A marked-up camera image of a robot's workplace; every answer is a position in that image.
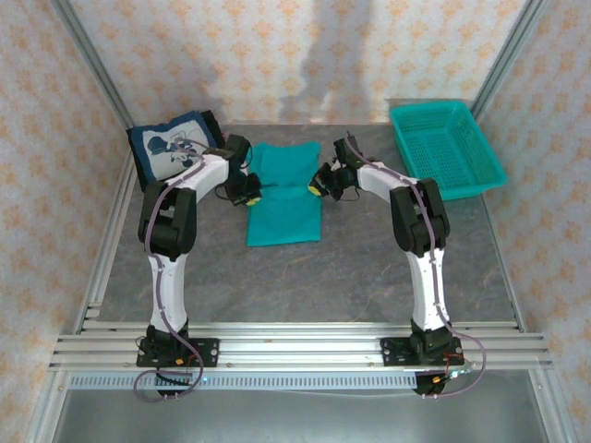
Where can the teal t-shirt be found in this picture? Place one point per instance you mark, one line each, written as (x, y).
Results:
(284, 217)

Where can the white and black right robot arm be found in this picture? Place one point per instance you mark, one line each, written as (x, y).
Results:
(427, 290)

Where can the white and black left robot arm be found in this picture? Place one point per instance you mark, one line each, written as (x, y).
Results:
(168, 286)

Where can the folded navy cartoon print t-shirt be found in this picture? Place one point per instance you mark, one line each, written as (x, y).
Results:
(157, 143)

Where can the teal plastic basket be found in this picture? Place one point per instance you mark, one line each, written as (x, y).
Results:
(445, 147)

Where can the grey metal panel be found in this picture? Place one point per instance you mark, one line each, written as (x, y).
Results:
(300, 417)

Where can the aluminium cross rail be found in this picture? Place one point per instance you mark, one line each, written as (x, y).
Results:
(300, 348)

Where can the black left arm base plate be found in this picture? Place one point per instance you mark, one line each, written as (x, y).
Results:
(208, 353)

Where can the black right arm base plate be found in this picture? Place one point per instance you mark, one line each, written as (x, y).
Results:
(392, 353)

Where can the aluminium frame post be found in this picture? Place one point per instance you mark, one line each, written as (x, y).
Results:
(508, 51)
(92, 64)

